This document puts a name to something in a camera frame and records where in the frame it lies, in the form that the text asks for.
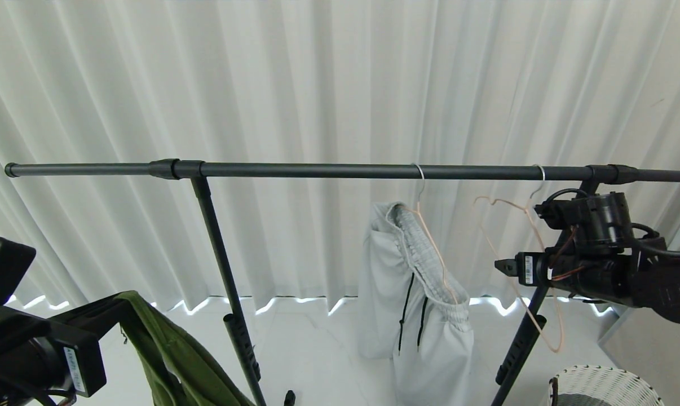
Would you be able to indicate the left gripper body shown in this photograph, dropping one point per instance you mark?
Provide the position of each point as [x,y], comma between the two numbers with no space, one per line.
[47,361]

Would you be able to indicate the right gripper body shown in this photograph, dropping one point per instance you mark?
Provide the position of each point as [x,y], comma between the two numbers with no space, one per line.
[588,276]

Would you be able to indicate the pink clothes hanger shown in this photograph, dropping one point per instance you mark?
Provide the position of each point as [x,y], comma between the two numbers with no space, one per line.
[561,332]
[430,242]

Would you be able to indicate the green garment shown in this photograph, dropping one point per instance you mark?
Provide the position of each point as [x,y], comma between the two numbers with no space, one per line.
[165,349]

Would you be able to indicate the pale grey shorts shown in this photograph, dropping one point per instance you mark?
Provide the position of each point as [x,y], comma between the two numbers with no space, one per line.
[424,361]

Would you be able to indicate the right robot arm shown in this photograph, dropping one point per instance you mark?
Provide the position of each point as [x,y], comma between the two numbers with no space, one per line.
[672,287]

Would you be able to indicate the white laundry basket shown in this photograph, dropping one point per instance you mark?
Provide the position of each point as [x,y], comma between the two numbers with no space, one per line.
[605,383]

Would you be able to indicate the black clothes rack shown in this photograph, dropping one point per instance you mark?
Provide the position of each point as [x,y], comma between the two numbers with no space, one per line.
[317,170]

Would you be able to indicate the white curtain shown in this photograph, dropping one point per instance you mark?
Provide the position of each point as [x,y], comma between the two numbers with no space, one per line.
[261,73]

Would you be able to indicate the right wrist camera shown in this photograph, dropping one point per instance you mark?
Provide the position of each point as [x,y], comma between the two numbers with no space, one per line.
[554,214]

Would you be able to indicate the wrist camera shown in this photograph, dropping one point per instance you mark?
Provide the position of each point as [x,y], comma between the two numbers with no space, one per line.
[1,268]
[554,214]

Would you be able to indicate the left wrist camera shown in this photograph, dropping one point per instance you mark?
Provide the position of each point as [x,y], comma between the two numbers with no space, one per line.
[1,268]

